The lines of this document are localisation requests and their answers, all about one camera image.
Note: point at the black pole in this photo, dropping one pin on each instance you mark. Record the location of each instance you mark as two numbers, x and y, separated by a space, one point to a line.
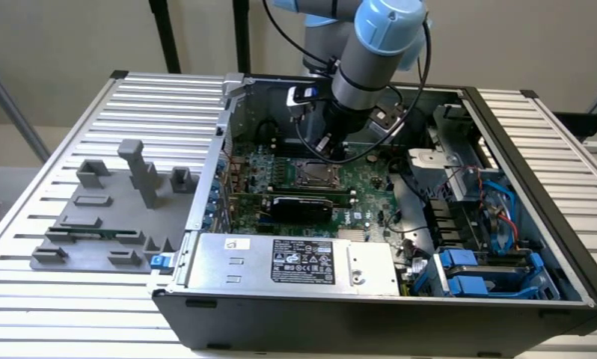
242 35
164 35

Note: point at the silver power supply unit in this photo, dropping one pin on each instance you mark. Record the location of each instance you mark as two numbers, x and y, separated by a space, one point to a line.
289 261

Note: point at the black open PC case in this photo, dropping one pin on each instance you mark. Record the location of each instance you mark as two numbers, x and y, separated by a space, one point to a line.
378 321

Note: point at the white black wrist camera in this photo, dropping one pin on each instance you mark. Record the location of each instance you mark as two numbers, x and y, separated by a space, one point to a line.
301 95

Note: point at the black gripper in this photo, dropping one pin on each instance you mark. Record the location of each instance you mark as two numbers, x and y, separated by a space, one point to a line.
349 119

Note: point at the black graphics card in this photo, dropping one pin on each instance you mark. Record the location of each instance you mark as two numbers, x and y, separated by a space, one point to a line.
301 209

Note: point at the aluminium frame bar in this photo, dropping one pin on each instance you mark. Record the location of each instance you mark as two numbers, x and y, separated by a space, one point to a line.
8 101

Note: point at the green motherboard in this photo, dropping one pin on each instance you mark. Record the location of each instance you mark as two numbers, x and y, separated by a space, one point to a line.
373 194

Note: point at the blue disk bay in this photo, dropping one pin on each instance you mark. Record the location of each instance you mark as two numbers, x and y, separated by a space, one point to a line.
484 276

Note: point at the green RAM stick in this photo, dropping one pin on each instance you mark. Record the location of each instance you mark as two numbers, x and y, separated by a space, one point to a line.
106 232

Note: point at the blue case latch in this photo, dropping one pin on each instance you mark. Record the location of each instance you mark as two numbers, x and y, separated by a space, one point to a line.
159 261

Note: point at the CPU socket with metal frame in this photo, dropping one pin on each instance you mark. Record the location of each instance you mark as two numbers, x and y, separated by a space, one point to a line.
315 174

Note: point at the grey parts rack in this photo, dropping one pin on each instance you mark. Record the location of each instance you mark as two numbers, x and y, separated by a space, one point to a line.
123 224

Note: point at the silver metal drive cage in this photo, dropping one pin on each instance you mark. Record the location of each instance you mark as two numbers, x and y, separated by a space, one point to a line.
453 157

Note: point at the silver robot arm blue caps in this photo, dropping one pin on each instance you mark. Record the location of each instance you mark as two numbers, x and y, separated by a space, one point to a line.
366 56

